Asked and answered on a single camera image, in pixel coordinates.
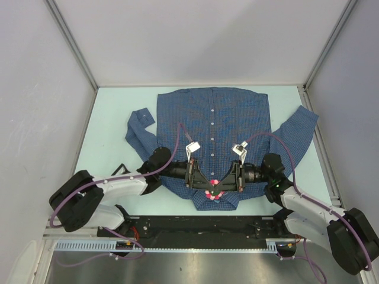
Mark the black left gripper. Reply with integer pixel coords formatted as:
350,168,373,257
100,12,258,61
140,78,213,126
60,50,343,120
158,158,214,192

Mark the pink flower smiley brooch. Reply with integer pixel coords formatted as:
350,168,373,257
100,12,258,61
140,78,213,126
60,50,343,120
205,179,224,202

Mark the black framed clear box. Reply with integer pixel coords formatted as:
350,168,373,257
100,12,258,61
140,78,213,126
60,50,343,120
112,163,130,176

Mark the slotted grey cable duct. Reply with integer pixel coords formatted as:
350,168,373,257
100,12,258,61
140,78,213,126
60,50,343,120
54,240,294,254

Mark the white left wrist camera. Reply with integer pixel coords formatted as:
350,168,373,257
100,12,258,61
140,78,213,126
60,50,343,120
185,141,201,162

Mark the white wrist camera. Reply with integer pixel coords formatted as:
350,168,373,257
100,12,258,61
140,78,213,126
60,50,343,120
232,141,248,164
185,141,201,162

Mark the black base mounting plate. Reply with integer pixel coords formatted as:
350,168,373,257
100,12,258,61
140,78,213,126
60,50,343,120
114,215,295,239

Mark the aluminium front frame rail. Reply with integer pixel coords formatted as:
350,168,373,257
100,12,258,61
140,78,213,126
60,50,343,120
41,215,365,241

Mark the right aluminium corner post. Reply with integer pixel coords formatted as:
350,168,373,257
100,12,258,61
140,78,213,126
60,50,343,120
303,0,359,92

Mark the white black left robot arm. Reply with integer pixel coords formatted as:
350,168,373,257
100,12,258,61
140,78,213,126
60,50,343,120
49,147,216,237

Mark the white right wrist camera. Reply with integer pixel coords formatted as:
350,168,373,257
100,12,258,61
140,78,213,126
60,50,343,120
232,141,248,164

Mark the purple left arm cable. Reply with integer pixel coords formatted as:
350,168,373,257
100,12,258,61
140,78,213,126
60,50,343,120
49,123,193,269

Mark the blue plaid button shirt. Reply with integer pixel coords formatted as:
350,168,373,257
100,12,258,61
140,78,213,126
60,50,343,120
124,85,320,211

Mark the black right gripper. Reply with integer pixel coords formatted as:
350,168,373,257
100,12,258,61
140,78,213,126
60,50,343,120
214,160,271,193

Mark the aluminium corner post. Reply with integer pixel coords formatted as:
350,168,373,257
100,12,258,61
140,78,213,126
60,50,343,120
44,0,99,92
303,0,359,92

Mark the left aluminium corner post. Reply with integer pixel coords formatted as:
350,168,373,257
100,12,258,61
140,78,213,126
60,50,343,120
44,0,99,92

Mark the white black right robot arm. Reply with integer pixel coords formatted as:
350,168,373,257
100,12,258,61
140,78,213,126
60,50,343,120
211,153,378,275

